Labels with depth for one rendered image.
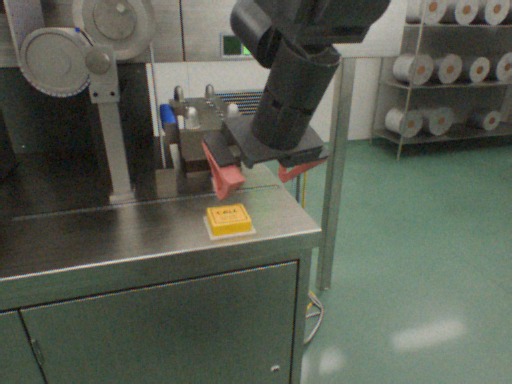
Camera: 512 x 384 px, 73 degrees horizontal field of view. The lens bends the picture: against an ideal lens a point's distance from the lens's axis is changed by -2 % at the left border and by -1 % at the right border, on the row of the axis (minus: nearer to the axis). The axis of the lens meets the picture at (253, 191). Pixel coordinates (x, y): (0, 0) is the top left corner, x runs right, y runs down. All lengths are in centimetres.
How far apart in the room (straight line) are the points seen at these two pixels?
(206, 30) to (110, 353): 86
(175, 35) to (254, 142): 78
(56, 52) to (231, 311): 60
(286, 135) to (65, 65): 54
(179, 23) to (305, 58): 82
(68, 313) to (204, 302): 23
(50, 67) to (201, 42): 47
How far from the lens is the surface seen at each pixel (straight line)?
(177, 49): 111
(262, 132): 37
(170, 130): 82
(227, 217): 63
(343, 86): 148
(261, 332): 80
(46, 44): 81
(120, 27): 76
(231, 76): 355
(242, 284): 70
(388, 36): 136
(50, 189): 92
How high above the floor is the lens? 123
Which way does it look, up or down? 25 degrees down
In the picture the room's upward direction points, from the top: straight up
